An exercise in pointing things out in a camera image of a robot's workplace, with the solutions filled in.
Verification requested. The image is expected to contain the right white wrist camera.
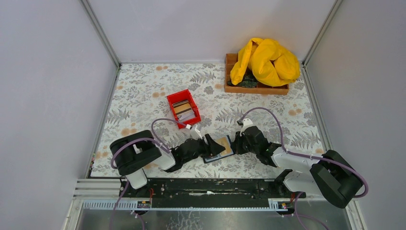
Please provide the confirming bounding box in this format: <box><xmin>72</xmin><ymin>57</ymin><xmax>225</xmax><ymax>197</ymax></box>
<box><xmin>237</xmin><ymin>118</ymin><xmax>254</xmax><ymax>133</ymax></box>

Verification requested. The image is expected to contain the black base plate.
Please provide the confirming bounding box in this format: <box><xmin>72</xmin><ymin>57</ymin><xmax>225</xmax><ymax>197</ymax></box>
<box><xmin>119</xmin><ymin>178</ymin><xmax>298</xmax><ymax>208</ymax></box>

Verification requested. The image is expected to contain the floral table mat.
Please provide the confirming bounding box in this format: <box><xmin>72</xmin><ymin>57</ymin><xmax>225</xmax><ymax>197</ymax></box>
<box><xmin>90</xmin><ymin>63</ymin><xmax>325</xmax><ymax>178</ymax></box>

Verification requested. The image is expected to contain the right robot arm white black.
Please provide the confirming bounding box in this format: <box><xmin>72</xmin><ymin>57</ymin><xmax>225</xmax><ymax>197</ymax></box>
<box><xmin>232</xmin><ymin>126</ymin><xmax>365</xmax><ymax>208</ymax></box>

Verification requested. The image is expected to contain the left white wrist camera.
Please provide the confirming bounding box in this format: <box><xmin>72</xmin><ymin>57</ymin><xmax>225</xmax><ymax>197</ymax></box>
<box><xmin>190</xmin><ymin>125</ymin><xmax>203</xmax><ymax>140</ymax></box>

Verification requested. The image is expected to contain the yellow cloth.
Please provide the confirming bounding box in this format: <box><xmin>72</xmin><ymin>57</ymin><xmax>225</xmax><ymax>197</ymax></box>
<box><xmin>230</xmin><ymin>38</ymin><xmax>301</xmax><ymax>87</ymax></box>

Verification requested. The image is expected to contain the black card holder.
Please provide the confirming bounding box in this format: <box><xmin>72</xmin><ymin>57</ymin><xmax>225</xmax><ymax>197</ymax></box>
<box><xmin>203</xmin><ymin>135</ymin><xmax>235</xmax><ymax>163</ymax></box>

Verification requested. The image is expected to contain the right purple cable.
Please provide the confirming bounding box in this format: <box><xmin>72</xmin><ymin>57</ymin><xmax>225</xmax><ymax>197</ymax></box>
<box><xmin>237</xmin><ymin>107</ymin><xmax>370</xmax><ymax>199</ymax></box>

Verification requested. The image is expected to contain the red plastic bin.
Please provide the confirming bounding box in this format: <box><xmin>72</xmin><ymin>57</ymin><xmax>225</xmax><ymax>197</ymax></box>
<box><xmin>167</xmin><ymin>89</ymin><xmax>201</xmax><ymax>129</ymax></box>

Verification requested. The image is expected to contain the dark green object in tray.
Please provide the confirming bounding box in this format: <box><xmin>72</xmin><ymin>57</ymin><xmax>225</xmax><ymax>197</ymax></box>
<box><xmin>226</xmin><ymin>71</ymin><xmax>258</xmax><ymax>88</ymax></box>

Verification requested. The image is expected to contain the wooden tray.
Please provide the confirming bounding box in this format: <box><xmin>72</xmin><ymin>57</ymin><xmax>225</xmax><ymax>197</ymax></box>
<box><xmin>224</xmin><ymin>54</ymin><xmax>289</xmax><ymax>95</ymax></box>

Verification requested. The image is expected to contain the gold VIP card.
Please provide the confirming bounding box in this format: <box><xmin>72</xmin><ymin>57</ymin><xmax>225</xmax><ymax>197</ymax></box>
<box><xmin>215</xmin><ymin>136</ymin><xmax>234</xmax><ymax>158</ymax></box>

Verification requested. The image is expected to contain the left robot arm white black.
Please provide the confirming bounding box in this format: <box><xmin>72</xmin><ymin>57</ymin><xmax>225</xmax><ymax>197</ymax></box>
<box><xmin>110</xmin><ymin>130</ymin><xmax>226</xmax><ymax>189</ymax></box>

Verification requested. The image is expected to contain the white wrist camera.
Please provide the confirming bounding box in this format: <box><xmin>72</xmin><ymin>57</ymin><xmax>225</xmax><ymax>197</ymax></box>
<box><xmin>190</xmin><ymin>125</ymin><xmax>203</xmax><ymax>140</ymax></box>
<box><xmin>237</xmin><ymin>118</ymin><xmax>254</xmax><ymax>133</ymax></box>

